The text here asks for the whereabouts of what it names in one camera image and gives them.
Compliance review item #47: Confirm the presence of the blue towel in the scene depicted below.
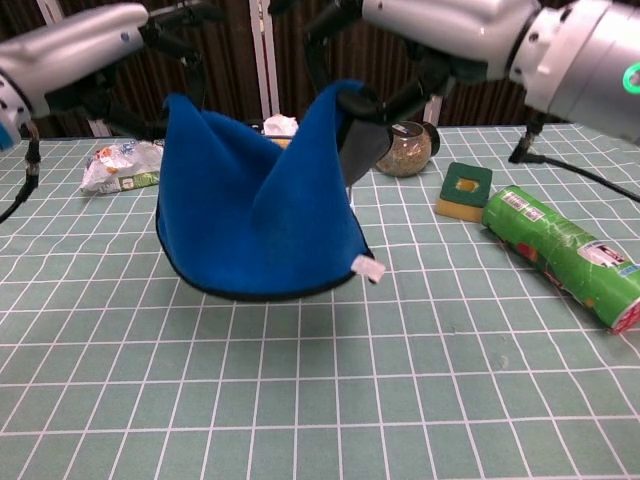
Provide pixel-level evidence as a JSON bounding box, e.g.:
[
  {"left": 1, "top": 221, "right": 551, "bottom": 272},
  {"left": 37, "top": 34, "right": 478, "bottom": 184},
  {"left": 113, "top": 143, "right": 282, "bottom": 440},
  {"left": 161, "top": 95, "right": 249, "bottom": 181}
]
[{"left": 155, "top": 78, "right": 394, "bottom": 302}]

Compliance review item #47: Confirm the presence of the green grid tablecloth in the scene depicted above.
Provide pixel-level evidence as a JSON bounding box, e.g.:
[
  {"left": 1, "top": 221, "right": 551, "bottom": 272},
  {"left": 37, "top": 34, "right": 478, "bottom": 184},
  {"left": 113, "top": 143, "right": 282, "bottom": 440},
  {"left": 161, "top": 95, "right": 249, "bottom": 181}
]
[{"left": 0, "top": 118, "right": 640, "bottom": 480}]

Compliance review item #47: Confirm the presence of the white partition frame post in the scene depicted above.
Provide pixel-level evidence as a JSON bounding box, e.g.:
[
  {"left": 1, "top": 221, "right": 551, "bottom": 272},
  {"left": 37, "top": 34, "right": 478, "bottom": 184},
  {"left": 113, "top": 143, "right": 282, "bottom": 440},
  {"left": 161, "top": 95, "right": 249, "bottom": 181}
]
[
  {"left": 37, "top": 0, "right": 64, "bottom": 31},
  {"left": 423, "top": 92, "right": 444, "bottom": 127},
  {"left": 249, "top": 0, "right": 280, "bottom": 124}
]

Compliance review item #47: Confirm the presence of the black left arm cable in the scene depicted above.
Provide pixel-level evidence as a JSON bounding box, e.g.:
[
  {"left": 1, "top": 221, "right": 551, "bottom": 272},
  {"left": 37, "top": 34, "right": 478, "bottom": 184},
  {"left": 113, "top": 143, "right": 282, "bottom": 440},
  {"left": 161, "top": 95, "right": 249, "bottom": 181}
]
[{"left": 0, "top": 122, "right": 42, "bottom": 225}]

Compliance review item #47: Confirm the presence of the white crumpled snack bag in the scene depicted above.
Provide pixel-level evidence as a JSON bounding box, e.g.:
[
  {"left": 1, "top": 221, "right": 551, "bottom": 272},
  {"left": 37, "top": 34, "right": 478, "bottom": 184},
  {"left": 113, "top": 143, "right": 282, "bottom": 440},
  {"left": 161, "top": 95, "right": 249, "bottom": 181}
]
[{"left": 79, "top": 139, "right": 165, "bottom": 196}]

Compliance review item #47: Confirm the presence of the green cylindrical chip can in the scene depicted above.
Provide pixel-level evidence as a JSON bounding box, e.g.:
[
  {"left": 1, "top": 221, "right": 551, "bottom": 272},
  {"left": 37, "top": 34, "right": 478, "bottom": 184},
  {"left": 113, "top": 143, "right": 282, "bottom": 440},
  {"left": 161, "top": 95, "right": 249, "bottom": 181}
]
[{"left": 481, "top": 184, "right": 640, "bottom": 335}]

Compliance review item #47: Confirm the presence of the black and silver left hand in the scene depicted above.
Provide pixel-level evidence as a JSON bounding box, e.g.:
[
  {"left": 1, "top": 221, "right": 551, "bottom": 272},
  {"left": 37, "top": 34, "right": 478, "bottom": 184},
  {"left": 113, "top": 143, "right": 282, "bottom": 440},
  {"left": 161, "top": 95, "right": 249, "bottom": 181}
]
[{"left": 0, "top": 0, "right": 226, "bottom": 144}]

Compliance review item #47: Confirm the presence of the black and silver right hand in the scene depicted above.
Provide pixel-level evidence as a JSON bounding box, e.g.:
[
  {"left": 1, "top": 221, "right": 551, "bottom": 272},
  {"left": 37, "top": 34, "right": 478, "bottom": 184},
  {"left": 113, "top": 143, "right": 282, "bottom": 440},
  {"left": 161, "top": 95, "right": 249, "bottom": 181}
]
[{"left": 269, "top": 0, "right": 544, "bottom": 129}]

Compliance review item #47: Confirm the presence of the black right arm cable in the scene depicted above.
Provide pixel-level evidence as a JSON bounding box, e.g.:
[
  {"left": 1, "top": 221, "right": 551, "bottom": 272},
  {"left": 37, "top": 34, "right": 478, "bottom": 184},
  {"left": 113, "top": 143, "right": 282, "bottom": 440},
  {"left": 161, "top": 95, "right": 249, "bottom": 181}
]
[{"left": 507, "top": 122, "right": 640, "bottom": 204}]

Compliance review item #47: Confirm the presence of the round glass jar black lid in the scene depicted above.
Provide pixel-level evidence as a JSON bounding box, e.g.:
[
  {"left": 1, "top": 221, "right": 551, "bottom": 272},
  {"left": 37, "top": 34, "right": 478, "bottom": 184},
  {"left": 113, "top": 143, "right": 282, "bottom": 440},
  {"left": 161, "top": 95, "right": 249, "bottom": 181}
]
[{"left": 374, "top": 119, "right": 441, "bottom": 177}]

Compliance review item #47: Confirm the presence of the black white penguin plush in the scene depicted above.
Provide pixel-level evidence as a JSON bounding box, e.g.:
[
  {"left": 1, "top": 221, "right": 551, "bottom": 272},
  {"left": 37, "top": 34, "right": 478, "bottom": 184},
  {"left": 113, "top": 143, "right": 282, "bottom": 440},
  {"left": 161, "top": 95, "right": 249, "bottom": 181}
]
[{"left": 248, "top": 113, "right": 301, "bottom": 149}]

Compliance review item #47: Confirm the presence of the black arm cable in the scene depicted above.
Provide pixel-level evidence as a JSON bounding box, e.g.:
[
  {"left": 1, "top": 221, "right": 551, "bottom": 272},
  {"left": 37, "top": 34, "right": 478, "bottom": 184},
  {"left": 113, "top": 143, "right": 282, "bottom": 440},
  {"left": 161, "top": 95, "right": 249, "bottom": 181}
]
[
  {"left": 507, "top": 122, "right": 640, "bottom": 204},
  {"left": 0, "top": 122, "right": 42, "bottom": 225}
]

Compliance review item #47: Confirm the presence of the green and yellow sponge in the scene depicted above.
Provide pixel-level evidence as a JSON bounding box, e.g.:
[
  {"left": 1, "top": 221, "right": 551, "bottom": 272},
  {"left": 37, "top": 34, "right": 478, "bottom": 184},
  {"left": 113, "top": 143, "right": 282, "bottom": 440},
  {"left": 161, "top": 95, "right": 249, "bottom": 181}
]
[{"left": 433, "top": 161, "right": 494, "bottom": 222}]

